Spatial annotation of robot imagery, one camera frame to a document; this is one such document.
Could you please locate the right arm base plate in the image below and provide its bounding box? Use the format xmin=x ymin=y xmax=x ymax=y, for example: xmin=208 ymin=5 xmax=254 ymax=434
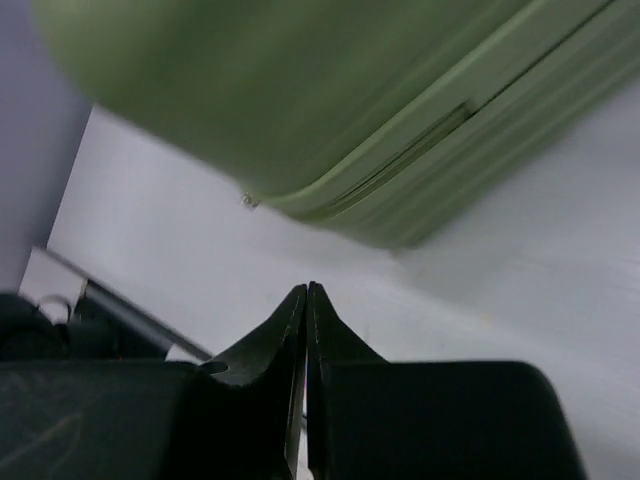
xmin=1 ymin=248 xmax=213 ymax=363

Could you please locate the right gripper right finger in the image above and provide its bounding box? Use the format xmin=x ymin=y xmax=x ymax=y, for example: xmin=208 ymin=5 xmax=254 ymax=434
xmin=306 ymin=283 xmax=587 ymax=479

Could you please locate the green suitcase with blue lining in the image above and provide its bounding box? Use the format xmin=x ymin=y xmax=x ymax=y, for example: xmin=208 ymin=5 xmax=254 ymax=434
xmin=33 ymin=1 xmax=639 ymax=249

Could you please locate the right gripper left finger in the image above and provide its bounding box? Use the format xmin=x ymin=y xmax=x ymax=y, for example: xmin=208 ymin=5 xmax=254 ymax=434
xmin=189 ymin=285 xmax=306 ymax=479

